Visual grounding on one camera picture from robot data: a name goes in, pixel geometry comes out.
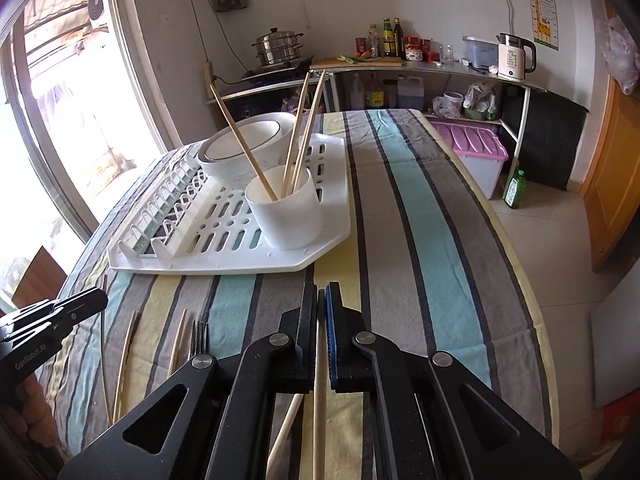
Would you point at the stainless steel steamer pot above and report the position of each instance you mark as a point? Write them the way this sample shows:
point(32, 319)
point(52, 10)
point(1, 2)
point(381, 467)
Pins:
point(277, 47)

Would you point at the low metal shelf unit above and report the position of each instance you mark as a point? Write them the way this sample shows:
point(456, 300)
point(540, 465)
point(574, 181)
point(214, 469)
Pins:
point(270, 87)

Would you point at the small red jar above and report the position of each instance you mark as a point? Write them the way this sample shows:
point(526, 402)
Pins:
point(360, 46)

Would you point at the clear storage container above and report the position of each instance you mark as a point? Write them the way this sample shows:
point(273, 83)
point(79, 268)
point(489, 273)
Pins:
point(477, 52)

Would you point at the wooden door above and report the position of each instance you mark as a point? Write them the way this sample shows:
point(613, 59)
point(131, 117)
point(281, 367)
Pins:
point(615, 185)

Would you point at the white plastic dish rack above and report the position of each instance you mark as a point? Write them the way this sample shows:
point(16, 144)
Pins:
point(250, 266)

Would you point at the giraffe height chart poster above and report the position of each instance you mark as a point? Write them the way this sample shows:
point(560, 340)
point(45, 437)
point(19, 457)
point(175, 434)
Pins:
point(542, 5)

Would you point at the white jar with red lid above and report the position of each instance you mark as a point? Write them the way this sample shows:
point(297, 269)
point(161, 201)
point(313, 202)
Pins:
point(413, 52)

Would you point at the beige power strip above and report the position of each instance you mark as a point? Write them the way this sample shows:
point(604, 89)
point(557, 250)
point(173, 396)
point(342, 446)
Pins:
point(209, 85)

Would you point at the plastic jug with dark liquid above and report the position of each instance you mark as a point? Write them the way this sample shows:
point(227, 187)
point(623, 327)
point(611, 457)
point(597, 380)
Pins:
point(411, 95)

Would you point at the white cup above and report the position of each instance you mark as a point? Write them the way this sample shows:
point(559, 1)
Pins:
point(290, 220)

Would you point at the black panel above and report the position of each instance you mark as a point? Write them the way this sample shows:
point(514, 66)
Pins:
point(550, 140)

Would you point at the bottle with yellow label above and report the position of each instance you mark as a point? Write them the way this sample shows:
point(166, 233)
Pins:
point(375, 95)

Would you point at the white electric kettle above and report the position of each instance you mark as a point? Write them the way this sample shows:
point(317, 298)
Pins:
point(510, 60)

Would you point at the red lidded jar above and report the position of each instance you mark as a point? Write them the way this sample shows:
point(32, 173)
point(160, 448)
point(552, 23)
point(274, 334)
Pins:
point(426, 47)

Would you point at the grey white panel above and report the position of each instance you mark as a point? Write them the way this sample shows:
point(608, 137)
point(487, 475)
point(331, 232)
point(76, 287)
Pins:
point(620, 345)

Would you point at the long metal kitchen shelf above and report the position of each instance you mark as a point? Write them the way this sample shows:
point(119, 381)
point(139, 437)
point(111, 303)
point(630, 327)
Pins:
point(450, 71)

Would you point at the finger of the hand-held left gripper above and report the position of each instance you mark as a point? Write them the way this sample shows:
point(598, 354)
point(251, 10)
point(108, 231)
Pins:
point(85, 296)
point(75, 314)

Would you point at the green onion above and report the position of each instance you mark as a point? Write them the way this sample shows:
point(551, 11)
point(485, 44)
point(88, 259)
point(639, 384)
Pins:
point(350, 59)

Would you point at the hanging plastic bags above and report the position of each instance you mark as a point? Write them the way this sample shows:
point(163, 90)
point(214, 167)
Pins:
point(625, 60)

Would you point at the yellow label sauce bottle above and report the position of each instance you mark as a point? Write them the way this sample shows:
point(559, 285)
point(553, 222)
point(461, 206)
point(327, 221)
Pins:
point(388, 42)

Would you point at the tall clear oil bottle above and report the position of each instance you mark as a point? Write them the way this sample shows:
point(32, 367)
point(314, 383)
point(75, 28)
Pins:
point(357, 92)

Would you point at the striped tablecloth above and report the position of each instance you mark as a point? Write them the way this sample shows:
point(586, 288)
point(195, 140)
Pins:
point(425, 260)

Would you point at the storage box with pink lid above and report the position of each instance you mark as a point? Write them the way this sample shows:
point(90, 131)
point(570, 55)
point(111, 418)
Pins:
point(470, 142)

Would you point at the red box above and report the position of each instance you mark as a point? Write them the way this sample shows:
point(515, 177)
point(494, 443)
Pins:
point(622, 430)

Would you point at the green plastic bottle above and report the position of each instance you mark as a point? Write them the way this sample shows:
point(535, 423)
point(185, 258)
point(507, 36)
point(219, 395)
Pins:
point(515, 192)

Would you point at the green bowl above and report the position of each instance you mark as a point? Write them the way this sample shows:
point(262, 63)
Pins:
point(474, 115)

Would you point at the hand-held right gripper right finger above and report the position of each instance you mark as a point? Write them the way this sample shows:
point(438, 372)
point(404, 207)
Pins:
point(332, 340)

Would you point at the drinking glass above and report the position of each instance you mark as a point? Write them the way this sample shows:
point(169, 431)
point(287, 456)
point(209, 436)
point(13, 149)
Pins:
point(448, 55)

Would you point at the window frame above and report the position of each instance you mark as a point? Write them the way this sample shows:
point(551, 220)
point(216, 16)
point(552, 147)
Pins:
point(132, 45)

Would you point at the white plastic bags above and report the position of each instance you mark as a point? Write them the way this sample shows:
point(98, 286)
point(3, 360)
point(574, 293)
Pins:
point(480, 97)

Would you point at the metal fork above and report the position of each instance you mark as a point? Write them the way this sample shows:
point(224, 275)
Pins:
point(200, 342)

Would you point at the white plastic tub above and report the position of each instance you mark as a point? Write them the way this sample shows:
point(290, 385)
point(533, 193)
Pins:
point(453, 105)

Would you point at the brown wooden board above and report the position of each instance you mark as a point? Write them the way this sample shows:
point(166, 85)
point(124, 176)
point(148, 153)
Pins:
point(37, 277)

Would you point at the wooden chopstick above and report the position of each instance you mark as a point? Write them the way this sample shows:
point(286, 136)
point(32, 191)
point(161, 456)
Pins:
point(287, 435)
point(320, 435)
point(240, 140)
point(176, 345)
point(124, 370)
point(310, 127)
point(297, 130)

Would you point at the black induction cooker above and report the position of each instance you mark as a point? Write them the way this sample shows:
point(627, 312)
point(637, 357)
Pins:
point(280, 71)

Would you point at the clear plastic bag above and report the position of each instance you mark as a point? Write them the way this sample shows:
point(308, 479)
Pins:
point(439, 107)

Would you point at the person's left hand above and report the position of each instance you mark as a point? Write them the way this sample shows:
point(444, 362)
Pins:
point(32, 420)

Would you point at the clear glass bottle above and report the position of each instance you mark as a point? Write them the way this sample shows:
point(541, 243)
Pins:
point(373, 42)

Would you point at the outdoor air conditioner unit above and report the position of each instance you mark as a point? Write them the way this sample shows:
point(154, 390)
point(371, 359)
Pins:
point(96, 7)

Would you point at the wooden cutting board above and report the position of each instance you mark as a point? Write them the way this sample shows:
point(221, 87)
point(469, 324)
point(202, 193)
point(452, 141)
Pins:
point(340, 63)

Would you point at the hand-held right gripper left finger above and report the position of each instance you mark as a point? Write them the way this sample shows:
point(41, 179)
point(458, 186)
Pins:
point(305, 340)

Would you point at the dark jar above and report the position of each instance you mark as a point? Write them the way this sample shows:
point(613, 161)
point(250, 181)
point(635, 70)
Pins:
point(390, 95)

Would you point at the dark sauce bottle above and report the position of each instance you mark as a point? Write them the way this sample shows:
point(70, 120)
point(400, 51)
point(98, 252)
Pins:
point(398, 40)

